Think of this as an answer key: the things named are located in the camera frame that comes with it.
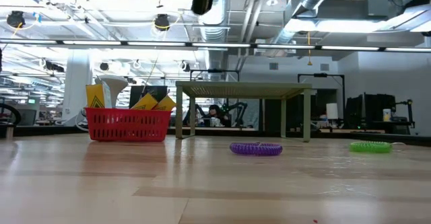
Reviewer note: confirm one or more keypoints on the black equipment rack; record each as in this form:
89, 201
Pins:
373, 109

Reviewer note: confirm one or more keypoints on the ribbed silver ventilation duct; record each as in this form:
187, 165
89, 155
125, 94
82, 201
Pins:
215, 32

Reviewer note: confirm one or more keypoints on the black ceiling dome device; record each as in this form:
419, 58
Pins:
161, 24
15, 19

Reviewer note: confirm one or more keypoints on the black aluminium table frame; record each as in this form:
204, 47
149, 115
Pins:
50, 131

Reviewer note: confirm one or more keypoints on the person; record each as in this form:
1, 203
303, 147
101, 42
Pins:
215, 111

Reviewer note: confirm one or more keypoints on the black metal stand frame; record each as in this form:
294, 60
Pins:
320, 75

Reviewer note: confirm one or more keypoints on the long ceiling light strip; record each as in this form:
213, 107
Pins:
219, 45

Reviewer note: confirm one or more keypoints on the yellow hanging pendant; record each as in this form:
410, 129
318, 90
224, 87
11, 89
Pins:
309, 62

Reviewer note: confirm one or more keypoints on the background black robot arm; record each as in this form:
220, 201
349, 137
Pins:
237, 108

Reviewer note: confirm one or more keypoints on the red plastic basket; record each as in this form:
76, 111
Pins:
128, 124

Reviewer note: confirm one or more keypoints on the small white panel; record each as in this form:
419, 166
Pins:
332, 111

